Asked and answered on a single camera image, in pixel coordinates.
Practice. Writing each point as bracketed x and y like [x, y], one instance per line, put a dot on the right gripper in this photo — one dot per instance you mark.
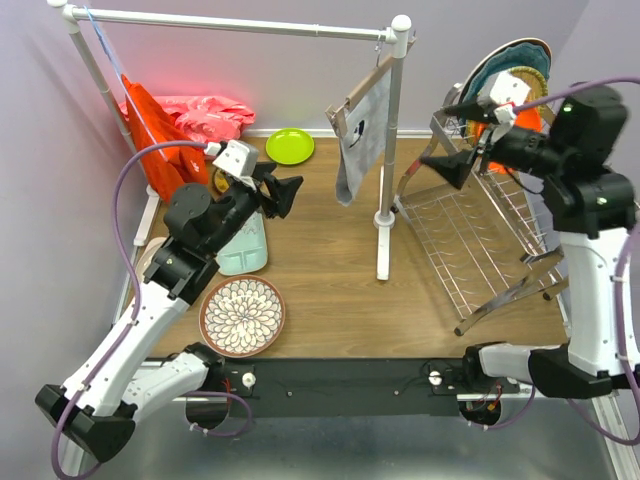
[454, 168]

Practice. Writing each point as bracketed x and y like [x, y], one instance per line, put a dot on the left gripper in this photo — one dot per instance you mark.
[282, 190]

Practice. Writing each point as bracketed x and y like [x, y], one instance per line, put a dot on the orange plastic plate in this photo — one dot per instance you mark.
[529, 119]

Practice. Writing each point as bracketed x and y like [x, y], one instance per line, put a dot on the woven bamboo plate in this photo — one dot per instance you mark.
[534, 79]

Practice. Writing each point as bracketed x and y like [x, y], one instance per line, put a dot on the teal scalloped plate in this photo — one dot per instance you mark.
[482, 77]

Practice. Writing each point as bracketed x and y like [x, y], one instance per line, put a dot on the large floral ceramic plate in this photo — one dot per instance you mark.
[472, 70]

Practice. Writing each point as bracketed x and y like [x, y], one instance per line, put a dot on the brown rim floral plate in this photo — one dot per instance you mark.
[242, 316]

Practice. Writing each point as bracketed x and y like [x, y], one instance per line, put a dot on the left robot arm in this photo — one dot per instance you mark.
[99, 406]

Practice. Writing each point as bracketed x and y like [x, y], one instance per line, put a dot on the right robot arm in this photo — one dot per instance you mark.
[594, 213]

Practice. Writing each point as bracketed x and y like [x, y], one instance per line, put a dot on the metal dish rack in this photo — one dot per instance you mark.
[490, 242]

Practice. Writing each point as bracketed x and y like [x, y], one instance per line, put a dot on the lime green plate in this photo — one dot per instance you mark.
[290, 146]

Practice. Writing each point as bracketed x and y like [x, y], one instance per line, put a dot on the dark yellow patterned plate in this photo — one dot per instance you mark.
[220, 181]

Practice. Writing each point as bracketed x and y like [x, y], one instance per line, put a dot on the light blue divided tray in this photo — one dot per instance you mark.
[247, 251]

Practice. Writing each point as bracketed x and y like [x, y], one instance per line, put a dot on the pink plastic bag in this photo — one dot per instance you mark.
[201, 118]

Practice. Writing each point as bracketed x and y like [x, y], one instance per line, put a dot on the beige clip hanger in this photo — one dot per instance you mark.
[365, 85]

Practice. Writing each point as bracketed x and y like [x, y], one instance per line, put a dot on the grey panda towel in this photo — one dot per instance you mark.
[358, 156]

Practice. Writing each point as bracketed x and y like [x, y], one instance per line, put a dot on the orange garment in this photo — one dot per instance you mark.
[169, 168]

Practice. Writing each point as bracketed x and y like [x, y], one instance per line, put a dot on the white striped plate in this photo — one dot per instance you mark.
[146, 257]

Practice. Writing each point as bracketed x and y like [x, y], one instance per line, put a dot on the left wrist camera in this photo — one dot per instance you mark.
[236, 158]

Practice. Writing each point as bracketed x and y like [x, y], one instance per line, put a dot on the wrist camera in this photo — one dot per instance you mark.
[236, 158]
[499, 97]

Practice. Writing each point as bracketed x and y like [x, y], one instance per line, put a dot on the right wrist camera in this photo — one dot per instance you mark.
[499, 97]

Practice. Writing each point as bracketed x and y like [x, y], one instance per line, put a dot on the white clothes rack frame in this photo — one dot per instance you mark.
[396, 35]

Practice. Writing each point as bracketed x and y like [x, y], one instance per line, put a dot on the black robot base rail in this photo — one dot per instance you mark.
[312, 387]

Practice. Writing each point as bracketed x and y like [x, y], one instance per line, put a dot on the blue wire hanger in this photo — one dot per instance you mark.
[125, 95]

